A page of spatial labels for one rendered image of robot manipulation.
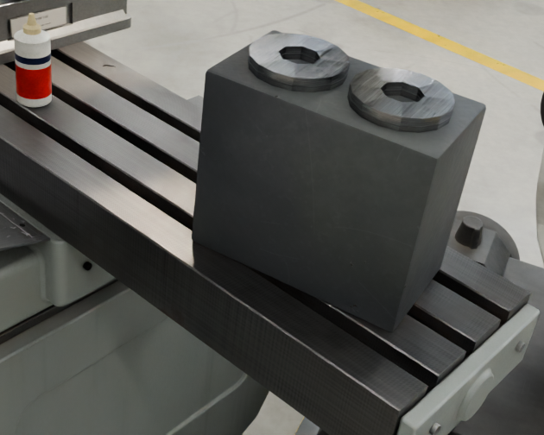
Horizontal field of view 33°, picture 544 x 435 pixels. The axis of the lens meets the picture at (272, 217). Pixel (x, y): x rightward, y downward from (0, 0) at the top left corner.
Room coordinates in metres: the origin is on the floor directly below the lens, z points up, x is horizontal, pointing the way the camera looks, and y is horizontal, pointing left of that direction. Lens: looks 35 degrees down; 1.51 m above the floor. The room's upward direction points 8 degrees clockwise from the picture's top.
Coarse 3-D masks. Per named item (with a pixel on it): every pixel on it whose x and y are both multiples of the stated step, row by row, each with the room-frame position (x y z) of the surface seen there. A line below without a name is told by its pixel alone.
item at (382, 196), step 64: (256, 64) 0.72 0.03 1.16; (320, 64) 0.73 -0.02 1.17; (256, 128) 0.69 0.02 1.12; (320, 128) 0.67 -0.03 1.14; (384, 128) 0.66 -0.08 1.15; (448, 128) 0.68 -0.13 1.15; (256, 192) 0.69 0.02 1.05; (320, 192) 0.66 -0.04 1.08; (384, 192) 0.64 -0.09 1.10; (448, 192) 0.68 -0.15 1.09; (256, 256) 0.69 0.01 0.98; (320, 256) 0.66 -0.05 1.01; (384, 256) 0.63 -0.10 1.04; (384, 320) 0.63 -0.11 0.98
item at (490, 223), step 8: (456, 216) 1.40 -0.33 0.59; (464, 216) 1.39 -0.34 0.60; (480, 216) 1.40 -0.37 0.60; (488, 224) 1.38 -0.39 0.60; (496, 224) 1.39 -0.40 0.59; (504, 232) 1.38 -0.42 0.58; (504, 240) 1.36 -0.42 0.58; (512, 240) 1.38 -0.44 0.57; (512, 248) 1.36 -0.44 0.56; (512, 256) 1.35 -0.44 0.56
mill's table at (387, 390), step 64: (64, 64) 1.05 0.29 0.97; (0, 128) 0.87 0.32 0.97; (64, 128) 0.89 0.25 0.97; (128, 128) 0.91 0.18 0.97; (192, 128) 0.94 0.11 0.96; (0, 192) 0.86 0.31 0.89; (64, 192) 0.79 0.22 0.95; (128, 192) 0.79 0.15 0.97; (192, 192) 0.80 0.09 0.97; (128, 256) 0.73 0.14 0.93; (192, 256) 0.69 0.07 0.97; (448, 256) 0.76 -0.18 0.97; (192, 320) 0.67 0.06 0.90; (256, 320) 0.63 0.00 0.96; (320, 320) 0.63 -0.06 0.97; (448, 320) 0.66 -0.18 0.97; (512, 320) 0.68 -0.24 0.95; (320, 384) 0.58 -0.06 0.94; (384, 384) 0.56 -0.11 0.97; (448, 384) 0.58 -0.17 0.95
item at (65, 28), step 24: (0, 0) 1.06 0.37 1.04; (24, 0) 1.07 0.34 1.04; (48, 0) 1.10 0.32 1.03; (72, 0) 1.12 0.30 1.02; (96, 0) 1.16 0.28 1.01; (120, 0) 1.19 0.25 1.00; (0, 24) 1.04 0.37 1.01; (48, 24) 1.09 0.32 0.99; (72, 24) 1.12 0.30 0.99; (96, 24) 1.15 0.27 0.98; (120, 24) 1.17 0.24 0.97; (0, 48) 1.03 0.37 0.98
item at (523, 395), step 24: (456, 240) 1.29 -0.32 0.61; (480, 240) 1.29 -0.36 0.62; (504, 264) 1.29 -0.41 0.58; (528, 264) 1.31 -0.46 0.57; (528, 288) 1.24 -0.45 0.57; (528, 360) 1.06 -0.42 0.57; (504, 384) 1.00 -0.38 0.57; (528, 384) 1.01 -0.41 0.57; (480, 408) 0.95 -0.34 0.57; (504, 408) 0.95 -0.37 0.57; (528, 408) 0.96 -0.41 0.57; (456, 432) 0.89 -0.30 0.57; (480, 432) 0.90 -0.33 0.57; (504, 432) 0.91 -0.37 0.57; (528, 432) 0.91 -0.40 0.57
